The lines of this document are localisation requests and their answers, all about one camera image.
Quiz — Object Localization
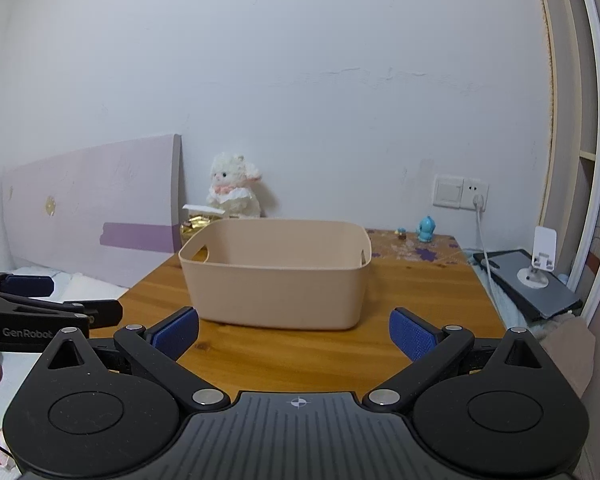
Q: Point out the white wall switch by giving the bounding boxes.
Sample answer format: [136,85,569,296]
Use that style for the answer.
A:
[434,174,465,207]

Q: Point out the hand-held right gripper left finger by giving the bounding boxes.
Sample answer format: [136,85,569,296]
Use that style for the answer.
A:
[40,306,231,413]

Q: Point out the white phone stand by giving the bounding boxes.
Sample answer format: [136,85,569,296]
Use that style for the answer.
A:
[517,226,557,288]

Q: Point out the light blue towel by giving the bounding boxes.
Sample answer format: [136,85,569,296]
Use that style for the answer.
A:
[472,265,537,331]

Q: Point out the white wall socket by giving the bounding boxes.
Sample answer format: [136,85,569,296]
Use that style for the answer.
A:
[462,177,490,211]

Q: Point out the white paper card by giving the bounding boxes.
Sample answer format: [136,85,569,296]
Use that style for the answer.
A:
[182,203,227,217]

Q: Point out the dark grey laptop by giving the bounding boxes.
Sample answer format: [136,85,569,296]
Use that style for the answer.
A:
[473,248,583,321]

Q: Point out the white bed sheets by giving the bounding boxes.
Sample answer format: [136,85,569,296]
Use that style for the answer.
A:
[7,265,131,306]

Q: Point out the beige plastic storage bin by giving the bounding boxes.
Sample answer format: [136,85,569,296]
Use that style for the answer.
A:
[179,219,372,331]

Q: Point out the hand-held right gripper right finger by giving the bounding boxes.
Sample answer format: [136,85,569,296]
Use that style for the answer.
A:
[362,306,551,413]

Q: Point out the pink bed headboard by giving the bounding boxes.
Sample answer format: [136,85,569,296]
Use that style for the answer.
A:
[1,134,183,288]

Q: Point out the floral patterned table mat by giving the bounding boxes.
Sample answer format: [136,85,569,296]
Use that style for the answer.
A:
[365,228,473,265]

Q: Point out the white plug with cable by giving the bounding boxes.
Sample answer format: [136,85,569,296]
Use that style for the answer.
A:
[472,195,497,288]

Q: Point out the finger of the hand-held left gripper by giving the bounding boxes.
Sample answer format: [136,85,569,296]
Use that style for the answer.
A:
[0,291,124,332]
[0,269,55,297]

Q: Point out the white plush lamb toy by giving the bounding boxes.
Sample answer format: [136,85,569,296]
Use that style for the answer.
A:
[207,152,263,219]

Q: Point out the grey fluffy cloth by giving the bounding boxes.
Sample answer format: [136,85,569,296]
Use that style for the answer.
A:
[527,312,576,342]

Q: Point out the white wardrobe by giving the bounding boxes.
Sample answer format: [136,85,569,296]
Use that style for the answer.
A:
[532,0,600,326]

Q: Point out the beige cloth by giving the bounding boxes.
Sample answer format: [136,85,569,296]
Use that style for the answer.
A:
[540,317,597,397]

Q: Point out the gold foil package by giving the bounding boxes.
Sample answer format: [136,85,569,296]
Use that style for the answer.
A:
[180,214,218,242]

